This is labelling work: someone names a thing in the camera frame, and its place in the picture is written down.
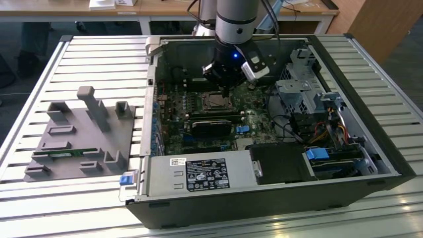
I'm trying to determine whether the silver CPU green edge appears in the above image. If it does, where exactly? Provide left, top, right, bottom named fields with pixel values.
left=207, top=95, right=228, bottom=107

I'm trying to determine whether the metal socket cover frame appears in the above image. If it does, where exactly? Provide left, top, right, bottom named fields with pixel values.
left=202, top=92, right=235, bottom=110

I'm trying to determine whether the CPU socket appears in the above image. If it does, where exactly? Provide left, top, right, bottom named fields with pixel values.
left=200, top=91, right=236, bottom=112

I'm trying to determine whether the pale blue teach pendant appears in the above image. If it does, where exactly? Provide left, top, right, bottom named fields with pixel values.
left=258, top=0, right=284, bottom=29

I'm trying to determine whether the green motherboard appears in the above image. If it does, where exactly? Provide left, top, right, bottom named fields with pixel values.
left=155, top=79, right=275, bottom=156

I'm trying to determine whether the grey perforated drive cage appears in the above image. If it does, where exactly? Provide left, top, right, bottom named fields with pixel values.
left=276, top=48, right=335, bottom=115

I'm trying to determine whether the black graphics card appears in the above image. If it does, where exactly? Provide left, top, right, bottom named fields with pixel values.
left=190, top=119, right=234, bottom=138

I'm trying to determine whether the silver chipset heatsink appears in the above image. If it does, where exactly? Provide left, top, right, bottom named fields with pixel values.
left=235, top=137, right=258, bottom=150

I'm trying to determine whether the black plastic shroud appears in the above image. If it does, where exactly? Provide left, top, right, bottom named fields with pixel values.
left=248, top=143, right=316, bottom=186

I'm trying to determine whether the white cardboard box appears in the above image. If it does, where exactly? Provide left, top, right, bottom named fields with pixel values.
left=88, top=0, right=118, bottom=11

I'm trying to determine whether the grey power supply unit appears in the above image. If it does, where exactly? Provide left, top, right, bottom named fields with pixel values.
left=144, top=148, right=259, bottom=196

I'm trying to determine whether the wooden cabinet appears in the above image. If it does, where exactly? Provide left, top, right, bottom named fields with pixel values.
left=327, top=0, right=423, bottom=65

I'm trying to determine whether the grey parts rack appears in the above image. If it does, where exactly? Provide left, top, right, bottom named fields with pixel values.
left=24, top=85, right=139, bottom=183

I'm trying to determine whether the blue case latch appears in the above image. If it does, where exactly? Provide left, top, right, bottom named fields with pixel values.
left=119, top=173, right=139, bottom=186

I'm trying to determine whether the black grey PC case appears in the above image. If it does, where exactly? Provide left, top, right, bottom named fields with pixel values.
left=124, top=33, right=418, bottom=230

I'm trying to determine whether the green RAM stick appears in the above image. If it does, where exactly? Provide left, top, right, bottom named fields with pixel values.
left=32, top=147, right=100, bottom=157

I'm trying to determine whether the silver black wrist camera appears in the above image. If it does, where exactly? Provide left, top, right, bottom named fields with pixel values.
left=239, top=44, right=271, bottom=82

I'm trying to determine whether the wooden desk white frame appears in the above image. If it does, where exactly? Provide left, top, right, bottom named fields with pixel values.
left=0, top=0, right=340, bottom=35

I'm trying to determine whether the yellow orange wire bundle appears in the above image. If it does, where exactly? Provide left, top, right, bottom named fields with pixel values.
left=314, top=120, right=351, bottom=146

